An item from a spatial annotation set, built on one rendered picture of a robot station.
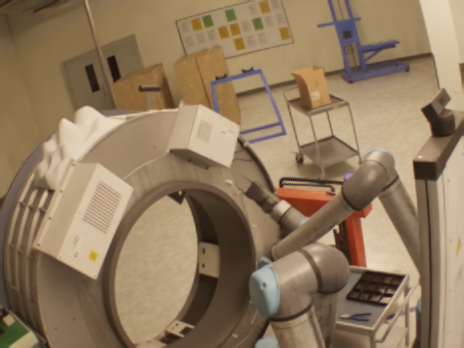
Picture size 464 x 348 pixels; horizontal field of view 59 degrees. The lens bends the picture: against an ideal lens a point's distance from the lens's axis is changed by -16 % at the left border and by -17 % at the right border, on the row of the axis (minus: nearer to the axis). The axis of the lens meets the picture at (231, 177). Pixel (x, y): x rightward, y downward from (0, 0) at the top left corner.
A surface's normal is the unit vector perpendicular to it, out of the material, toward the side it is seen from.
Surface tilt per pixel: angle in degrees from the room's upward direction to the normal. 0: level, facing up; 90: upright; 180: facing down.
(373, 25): 90
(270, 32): 90
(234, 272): 59
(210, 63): 90
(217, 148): 90
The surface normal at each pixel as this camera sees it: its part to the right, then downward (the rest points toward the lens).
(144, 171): 0.73, 0.04
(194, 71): -0.03, 0.37
